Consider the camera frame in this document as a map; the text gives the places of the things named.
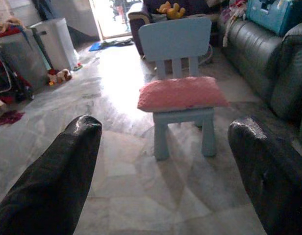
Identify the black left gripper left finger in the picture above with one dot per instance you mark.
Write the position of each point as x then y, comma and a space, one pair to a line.
48, 186

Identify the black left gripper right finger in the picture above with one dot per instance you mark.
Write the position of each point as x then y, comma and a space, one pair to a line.
278, 186

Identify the dark green leather sofa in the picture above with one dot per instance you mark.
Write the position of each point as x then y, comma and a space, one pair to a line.
263, 63

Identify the pink dotted pillow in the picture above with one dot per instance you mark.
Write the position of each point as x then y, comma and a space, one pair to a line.
180, 94

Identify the dark red cloth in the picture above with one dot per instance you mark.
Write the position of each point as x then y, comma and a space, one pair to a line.
10, 117

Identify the small brown plush toy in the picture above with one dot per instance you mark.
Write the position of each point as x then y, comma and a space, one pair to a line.
60, 76

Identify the red and black stroller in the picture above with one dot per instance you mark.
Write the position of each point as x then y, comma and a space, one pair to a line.
4, 78

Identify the small colourful toy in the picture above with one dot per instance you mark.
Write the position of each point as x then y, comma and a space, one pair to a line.
78, 67

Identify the grey mesh laundry basket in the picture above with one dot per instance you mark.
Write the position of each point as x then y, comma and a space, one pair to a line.
21, 61

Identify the white air purifier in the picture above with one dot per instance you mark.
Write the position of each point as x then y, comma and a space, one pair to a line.
55, 41

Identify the blue floor mat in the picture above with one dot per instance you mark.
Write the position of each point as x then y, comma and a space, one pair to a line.
95, 46

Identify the dark crumpled cloth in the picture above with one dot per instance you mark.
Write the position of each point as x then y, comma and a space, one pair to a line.
119, 42

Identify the pile of laundry clothes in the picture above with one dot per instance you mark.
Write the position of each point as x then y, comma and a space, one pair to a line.
6, 27

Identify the blue hard suitcase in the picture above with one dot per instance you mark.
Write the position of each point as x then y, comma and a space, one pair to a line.
271, 14

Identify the pile of colourful clothes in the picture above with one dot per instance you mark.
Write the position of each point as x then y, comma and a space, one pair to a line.
230, 14

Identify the light blue child chair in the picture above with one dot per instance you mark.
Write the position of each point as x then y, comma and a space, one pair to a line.
175, 39

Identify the purple armchair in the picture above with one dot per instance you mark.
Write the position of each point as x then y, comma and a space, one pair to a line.
137, 22

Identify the yellow plush toy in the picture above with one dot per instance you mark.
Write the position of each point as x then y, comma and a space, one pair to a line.
174, 9

